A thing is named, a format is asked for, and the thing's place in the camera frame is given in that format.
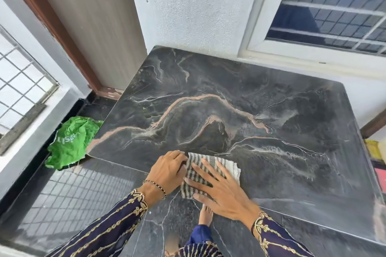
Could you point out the person's right middle finger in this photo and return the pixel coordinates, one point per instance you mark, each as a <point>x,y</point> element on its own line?
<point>200,174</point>

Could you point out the person's right thumb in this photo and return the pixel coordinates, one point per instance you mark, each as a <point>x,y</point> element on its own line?
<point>201,199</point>

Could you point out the white metal window grille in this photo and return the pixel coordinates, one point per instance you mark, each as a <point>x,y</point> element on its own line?
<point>21,85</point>

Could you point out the brown door frame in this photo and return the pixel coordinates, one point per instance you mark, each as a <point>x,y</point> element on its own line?
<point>57,28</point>

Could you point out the yellow box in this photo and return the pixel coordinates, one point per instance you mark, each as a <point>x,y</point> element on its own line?
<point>377,151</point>

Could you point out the person's left fingers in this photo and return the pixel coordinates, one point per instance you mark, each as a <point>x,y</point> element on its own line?
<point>178,159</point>

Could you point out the person's right hand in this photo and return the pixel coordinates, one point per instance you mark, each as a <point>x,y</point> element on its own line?
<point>232,195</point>

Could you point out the navy gold embroidered garment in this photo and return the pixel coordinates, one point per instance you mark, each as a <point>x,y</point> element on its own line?
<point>200,243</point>

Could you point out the red box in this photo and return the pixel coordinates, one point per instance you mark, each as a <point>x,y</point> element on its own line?
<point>381,179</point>

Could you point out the person's right forearm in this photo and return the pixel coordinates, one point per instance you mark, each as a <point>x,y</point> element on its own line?
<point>277,240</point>

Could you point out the person's foot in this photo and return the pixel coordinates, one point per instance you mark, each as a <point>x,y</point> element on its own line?
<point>172,246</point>
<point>206,215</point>

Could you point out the person's left hand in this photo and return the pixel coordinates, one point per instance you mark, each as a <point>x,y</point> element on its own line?
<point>164,172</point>

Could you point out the white framed window with grille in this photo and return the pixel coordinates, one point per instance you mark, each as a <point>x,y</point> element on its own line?
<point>325,9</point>

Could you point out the crumpled green plastic bag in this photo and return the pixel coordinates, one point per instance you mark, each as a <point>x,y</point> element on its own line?
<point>72,142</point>

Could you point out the person's right foot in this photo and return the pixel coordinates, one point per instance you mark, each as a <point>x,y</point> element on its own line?
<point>206,215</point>

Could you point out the grey white striped cloth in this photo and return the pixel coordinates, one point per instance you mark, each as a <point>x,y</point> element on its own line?
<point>232,169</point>

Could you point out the light wooden door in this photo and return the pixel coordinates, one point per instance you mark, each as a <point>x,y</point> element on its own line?
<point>99,19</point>

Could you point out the brown wooden beam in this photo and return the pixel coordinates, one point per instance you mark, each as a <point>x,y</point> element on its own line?
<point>374,124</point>

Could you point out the person's right little finger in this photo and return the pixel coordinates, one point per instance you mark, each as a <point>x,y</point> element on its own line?
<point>222,169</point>

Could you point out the person's left forearm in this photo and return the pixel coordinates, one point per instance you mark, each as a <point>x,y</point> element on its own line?
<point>114,226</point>

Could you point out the person's left foot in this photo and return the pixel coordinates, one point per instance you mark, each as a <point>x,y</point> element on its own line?
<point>172,246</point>

